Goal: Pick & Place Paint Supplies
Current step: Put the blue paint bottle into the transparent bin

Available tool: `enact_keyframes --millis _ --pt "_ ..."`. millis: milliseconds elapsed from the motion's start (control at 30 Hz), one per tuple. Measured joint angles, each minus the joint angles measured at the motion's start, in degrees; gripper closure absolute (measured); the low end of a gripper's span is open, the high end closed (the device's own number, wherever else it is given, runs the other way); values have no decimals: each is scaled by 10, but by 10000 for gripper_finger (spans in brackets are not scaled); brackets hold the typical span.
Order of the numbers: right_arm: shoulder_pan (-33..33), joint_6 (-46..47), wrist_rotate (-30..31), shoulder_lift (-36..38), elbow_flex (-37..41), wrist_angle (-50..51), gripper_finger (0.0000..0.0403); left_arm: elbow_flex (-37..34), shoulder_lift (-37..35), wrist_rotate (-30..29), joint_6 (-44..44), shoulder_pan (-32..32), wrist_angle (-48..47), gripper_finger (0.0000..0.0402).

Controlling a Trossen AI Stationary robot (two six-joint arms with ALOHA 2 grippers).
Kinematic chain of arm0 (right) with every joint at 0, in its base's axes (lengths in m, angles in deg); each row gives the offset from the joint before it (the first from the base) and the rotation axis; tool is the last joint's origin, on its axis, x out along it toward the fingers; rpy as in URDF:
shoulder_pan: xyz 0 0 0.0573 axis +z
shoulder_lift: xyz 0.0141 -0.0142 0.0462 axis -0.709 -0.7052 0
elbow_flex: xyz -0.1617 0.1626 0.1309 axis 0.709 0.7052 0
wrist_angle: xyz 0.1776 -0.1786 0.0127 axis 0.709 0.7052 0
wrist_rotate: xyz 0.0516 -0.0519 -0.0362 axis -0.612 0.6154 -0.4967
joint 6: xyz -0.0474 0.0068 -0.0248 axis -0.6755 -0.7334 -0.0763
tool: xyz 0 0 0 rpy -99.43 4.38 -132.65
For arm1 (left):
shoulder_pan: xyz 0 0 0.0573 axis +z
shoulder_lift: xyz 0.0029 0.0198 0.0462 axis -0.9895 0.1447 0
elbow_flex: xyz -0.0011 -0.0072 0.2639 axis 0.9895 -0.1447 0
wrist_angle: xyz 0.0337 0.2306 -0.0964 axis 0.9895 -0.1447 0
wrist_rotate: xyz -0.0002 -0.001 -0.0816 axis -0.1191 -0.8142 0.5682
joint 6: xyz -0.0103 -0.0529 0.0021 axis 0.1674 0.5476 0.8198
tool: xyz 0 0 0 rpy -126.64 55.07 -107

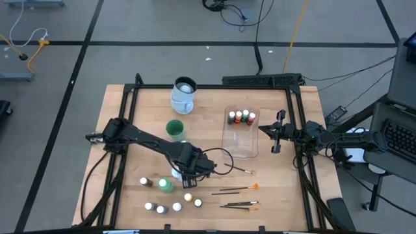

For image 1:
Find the large white paint bottle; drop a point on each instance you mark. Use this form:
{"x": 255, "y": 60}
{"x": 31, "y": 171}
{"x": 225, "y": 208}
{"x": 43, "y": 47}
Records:
{"x": 175, "y": 175}

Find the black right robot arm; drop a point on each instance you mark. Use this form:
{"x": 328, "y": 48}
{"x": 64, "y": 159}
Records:
{"x": 351, "y": 139}

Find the grey table foot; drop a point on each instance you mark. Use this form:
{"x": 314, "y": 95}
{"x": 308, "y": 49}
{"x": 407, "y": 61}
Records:
{"x": 16, "y": 76}
{"x": 35, "y": 3}

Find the grey desk surface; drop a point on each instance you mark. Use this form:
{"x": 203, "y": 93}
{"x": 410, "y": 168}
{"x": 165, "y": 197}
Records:
{"x": 403, "y": 81}

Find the white printed box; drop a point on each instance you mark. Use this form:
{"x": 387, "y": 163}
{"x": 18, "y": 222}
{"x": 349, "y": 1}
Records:
{"x": 354, "y": 156}

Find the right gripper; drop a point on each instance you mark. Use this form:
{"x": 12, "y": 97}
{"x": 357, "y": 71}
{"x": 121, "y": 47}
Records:
{"x": 287, "y": 133}

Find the clear plastic bin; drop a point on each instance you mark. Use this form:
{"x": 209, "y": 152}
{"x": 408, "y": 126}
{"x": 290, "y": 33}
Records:
{"x": 239, "y": 146}

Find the white mug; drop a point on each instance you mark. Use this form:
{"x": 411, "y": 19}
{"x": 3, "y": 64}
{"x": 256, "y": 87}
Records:
{"x": 182, "y": 100}

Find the grey-brown paint bottle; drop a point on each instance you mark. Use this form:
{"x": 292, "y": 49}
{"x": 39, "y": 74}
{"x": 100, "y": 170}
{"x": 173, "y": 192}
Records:
{"x": 149, "y": 205}

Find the black paint bottle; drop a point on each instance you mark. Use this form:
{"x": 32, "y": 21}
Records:
{"x": 198, "y": 202}

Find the black floor disc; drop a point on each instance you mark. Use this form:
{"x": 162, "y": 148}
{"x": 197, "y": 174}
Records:
{"x": 23, "y": 57}

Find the thin short black paintbrush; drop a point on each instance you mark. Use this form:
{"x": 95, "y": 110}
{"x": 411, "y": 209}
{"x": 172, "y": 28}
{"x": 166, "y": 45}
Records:
{"x": 226, "y": 193}

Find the black caster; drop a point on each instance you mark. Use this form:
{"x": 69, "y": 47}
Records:
{"x": 5, "y": 108}

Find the orange paint bottle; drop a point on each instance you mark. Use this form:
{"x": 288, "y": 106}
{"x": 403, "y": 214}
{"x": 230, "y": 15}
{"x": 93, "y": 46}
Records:
{"x": 238, "y": 114}

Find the green plastic cup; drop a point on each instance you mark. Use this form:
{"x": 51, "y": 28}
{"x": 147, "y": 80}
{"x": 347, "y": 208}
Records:
{"x": 169, "y": 133}

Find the large green paint bottle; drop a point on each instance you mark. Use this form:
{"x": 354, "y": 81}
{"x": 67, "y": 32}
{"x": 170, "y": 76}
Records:
{"x": 165, "y": 184}

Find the black desk stand leg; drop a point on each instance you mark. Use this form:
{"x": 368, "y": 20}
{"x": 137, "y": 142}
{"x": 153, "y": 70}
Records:
{"x": 373, "y": 195}

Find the black flat tablet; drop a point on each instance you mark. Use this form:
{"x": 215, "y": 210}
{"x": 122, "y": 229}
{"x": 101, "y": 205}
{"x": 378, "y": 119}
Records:
{"x": 341, "y": 214}

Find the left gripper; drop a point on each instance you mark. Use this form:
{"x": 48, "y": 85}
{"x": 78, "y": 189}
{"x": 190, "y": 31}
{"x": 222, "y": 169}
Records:
{"x": 198, "y": 165}

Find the yellow paint bottle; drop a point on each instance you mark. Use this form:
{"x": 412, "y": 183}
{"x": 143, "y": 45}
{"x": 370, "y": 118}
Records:
{"x": 188, "y": 196}

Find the black paintbrush silver ferrule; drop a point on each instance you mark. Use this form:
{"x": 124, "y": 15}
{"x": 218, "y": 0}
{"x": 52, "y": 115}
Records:
{"x": 240, "y": 169}

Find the black power adapter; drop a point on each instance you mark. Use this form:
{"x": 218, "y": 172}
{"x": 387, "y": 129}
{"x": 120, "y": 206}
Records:
{"x": 336, "y": 113}

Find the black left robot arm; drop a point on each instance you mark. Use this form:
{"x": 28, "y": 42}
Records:
{"x": 146, "y": 139}

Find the purple paint bottle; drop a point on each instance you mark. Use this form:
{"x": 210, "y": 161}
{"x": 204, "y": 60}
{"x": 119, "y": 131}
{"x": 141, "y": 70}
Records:
{"x": 161, "y": 209}

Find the black power strip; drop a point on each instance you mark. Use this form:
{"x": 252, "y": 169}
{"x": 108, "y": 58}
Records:
{"x": 260, "y": 79}

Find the black paintbrush gold ferrule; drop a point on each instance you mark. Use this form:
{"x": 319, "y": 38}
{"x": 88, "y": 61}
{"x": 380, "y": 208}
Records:
{"x": 237, "y": 207}
{"x": 240, "y": 205}
{"x": 242, "y": 202}

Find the red paint bottle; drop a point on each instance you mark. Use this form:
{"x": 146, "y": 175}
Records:
{"x": 252, "y": 115}

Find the dark green paint bottle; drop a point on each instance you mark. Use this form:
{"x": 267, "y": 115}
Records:
{"x": 231, "y": 114}

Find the small green paint bottle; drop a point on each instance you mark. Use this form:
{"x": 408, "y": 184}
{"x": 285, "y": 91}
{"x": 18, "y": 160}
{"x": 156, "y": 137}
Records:
{"x": 245, "y": 112}

